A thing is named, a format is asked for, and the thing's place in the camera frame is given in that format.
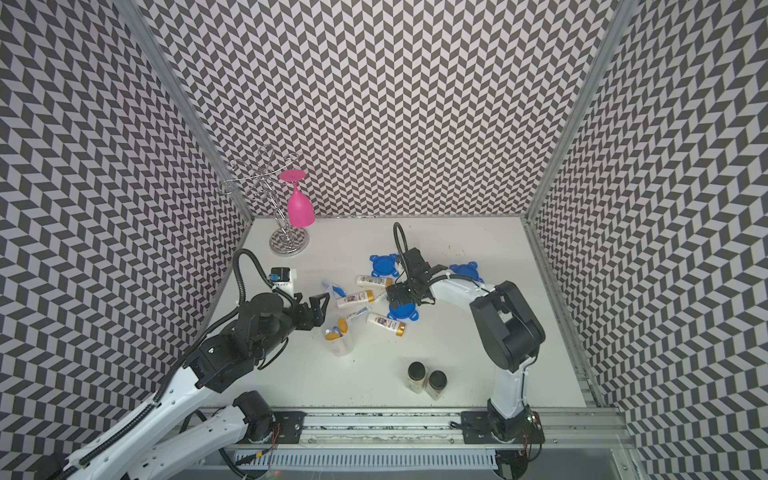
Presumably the blue lid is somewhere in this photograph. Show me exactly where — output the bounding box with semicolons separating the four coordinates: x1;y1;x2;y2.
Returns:
387;303;419;321
449;261;484;283
369;253;400;278

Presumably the clear container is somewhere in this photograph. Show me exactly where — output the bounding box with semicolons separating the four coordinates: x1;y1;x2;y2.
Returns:
323;317;356;357

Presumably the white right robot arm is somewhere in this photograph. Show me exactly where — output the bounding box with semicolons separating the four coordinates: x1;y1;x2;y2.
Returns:
387;248;546;443

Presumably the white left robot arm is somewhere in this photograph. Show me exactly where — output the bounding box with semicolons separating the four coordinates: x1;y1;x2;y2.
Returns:
34;288;331;479

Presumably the white tube gold cap front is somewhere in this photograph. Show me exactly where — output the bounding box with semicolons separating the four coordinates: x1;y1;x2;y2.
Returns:
366;312;406;337

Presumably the white tube gold cap back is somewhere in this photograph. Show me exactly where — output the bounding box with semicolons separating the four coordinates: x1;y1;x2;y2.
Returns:
356;275;394;289

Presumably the black cap jar left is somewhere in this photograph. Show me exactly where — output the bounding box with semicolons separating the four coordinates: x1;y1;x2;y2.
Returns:
406;361;428;394

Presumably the black cap jar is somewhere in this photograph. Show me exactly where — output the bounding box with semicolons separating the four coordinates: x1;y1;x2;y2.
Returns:
424;370;448;401
406;361;428;394

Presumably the black cap jar right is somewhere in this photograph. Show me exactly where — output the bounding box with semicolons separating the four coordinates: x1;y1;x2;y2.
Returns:
424;370;448;401

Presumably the pink plastic wine glass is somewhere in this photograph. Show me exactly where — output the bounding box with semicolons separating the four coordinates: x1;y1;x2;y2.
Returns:
279;169;316;228

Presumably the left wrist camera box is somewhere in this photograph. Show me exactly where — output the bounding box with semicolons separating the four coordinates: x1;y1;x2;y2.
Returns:
269;267;297;298

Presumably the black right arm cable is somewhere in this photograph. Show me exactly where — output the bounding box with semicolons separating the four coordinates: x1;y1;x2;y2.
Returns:
392;221;499;295

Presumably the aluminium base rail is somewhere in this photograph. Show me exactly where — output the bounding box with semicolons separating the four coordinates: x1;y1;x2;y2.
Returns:
149;407;631;475

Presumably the aluminium right corner post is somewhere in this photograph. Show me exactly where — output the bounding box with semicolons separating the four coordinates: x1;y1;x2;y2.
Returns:
524;0;637;220

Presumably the aluminium corner post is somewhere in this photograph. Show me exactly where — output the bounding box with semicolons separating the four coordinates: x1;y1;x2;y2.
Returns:
524;0;637;220
113;0;256;223

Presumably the aluminium left corner post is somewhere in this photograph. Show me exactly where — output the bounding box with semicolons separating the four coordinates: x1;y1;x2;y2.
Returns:
113;0;256;223

